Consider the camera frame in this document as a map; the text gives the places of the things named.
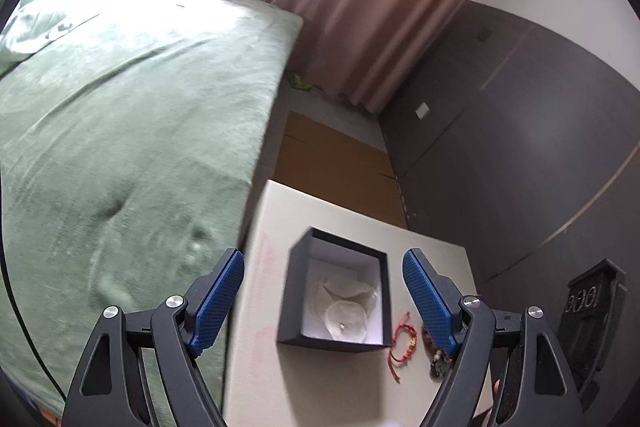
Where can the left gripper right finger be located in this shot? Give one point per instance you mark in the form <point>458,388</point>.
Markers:
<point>536,388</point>

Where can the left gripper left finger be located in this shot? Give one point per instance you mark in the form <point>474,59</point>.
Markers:
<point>110,388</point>

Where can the black jewelry box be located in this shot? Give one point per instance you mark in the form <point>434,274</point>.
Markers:
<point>320,254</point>

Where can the person's right hand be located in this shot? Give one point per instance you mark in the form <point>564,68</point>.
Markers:
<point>481,419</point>

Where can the dark grey wardrobe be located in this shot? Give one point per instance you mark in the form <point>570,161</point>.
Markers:
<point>522,147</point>

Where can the clear plastic bag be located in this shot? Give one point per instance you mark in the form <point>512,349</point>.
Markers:
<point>344,306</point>

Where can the green bed blanket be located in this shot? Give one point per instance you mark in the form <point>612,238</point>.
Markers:
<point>128,150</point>

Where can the brown cardboard sheet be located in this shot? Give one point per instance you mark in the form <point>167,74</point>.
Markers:
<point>333,166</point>

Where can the green object on floor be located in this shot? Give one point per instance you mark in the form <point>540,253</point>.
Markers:
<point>298,83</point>

